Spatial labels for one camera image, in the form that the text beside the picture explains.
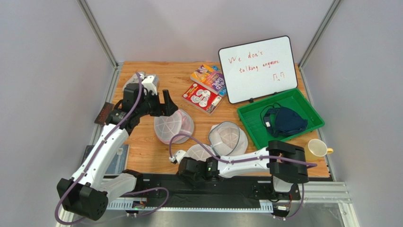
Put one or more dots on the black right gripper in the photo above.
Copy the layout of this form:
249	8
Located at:
191	166

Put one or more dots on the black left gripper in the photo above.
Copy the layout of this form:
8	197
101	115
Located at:
167	109

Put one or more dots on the white mesh laundry bag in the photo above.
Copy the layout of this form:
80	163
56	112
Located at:
225	139

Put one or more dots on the navy blue bra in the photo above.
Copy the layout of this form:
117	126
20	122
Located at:
282	121

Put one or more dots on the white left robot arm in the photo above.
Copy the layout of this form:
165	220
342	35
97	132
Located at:
85	194

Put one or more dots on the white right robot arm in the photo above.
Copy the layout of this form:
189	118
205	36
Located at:
285	162

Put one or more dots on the pink-rimmed mesh laundry bag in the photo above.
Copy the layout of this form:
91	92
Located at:
166	127

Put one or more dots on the beige mesh laundry bag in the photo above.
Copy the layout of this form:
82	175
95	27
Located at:
135	79

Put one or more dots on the red comic paperback book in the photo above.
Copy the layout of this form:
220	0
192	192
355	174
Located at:
202	98

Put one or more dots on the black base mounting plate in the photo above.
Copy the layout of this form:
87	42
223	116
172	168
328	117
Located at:
234	193

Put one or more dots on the Roald Dahl colourful book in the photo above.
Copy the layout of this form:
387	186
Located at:
208	78

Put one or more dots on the Kate DiCamillo dark book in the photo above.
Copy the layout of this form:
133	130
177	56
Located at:
104	113

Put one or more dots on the dark blue hardcover book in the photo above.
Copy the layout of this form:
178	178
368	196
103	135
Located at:
119	161

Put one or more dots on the green plastic tray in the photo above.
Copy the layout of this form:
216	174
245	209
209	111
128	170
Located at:
294	99

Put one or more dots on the whiteboard with red writing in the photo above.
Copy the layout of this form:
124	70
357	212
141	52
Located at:
258	69

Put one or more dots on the yellow cup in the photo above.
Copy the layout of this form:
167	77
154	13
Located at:
316	149

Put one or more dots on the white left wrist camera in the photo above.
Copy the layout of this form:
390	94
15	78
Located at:
150	83

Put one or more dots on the aluminium frame rail left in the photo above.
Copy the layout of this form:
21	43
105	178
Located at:
103	67

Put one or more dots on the aluminium frame rail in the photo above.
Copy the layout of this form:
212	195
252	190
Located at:
103	67
326	21

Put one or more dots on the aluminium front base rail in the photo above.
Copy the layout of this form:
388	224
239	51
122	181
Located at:
313	192

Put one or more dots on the aluminium frame rail right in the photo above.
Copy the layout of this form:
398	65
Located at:
326	21

